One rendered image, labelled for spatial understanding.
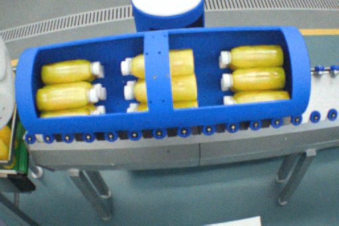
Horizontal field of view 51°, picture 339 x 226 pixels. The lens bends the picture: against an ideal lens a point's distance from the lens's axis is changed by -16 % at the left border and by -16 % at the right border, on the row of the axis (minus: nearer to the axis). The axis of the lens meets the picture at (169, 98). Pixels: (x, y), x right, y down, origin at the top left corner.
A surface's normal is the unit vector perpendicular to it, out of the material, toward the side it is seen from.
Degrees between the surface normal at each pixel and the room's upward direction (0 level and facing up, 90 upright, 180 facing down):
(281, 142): 71
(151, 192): 0
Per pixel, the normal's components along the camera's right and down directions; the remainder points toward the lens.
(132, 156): 0.02, 0.59
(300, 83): 0.00, 0.30
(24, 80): -0.04, -0.19
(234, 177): -0.07, -0.56
